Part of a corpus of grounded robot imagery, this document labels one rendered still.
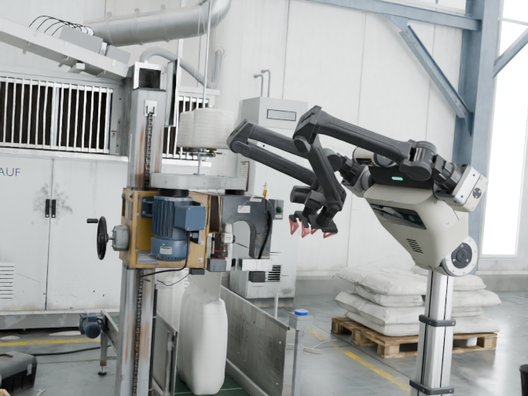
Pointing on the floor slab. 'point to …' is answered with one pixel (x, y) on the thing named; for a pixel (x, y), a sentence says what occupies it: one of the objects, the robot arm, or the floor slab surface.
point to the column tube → (130, 291)
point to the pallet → (390, 347)
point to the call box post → (297, 362)
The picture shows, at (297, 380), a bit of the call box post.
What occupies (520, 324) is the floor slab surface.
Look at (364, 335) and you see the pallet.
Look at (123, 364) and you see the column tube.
